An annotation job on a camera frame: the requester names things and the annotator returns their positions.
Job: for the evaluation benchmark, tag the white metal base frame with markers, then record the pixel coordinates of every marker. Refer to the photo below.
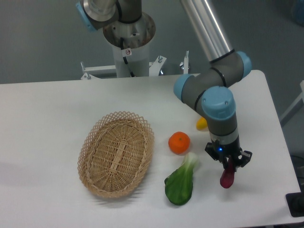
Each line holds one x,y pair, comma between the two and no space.
155,69

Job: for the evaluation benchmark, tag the woven wicker basket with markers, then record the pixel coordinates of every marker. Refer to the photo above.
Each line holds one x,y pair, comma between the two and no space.
116,155

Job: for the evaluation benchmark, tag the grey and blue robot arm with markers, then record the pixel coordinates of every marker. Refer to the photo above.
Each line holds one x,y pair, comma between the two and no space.
208,93

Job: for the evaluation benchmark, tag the purple sweet potato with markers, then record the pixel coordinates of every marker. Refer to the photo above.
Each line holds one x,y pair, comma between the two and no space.
227,178

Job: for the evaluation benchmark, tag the yellow corn cob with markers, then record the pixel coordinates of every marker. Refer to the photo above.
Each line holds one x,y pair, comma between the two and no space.
201,124

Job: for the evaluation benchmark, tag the white frame at right edge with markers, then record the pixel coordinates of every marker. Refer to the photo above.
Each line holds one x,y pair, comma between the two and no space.
294,107

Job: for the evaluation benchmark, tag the green bok choy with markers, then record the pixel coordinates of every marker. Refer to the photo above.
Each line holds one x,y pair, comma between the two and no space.
179,185

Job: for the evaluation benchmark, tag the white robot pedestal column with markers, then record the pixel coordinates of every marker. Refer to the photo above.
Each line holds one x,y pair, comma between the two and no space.
131,42

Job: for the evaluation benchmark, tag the black device at table edge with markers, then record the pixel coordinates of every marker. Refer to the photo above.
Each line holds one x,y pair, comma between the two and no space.
295,203

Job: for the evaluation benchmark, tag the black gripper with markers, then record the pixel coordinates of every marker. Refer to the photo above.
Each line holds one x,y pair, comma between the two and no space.
225,147

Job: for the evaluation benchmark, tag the orange mandarin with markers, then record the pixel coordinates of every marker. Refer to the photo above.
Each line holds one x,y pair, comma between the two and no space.
179,142

